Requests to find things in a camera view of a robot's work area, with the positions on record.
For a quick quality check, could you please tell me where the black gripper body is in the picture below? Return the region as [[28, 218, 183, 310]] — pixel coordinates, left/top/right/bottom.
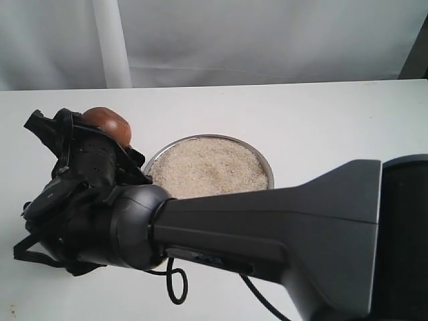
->
[[19, 125, 154, 268]]

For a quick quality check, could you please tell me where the brown wooden cup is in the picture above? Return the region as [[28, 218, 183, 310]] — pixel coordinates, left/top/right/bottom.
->
[[82, 107, 132, 148]]

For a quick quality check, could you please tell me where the round metal rice tray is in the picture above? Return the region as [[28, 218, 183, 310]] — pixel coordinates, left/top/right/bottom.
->
[[144, 134, 274, 199]]

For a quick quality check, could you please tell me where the white vertical pole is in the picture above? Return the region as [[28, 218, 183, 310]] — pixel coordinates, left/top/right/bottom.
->
[[92, 0, 132, 88]]

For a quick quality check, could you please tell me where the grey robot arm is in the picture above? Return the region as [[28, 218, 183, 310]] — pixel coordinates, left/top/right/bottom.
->
[[13, 109, 427, 320]]

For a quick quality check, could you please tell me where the white backdrop sheet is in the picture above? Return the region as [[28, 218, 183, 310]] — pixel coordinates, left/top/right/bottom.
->
[[1, 1, 427, 90]]

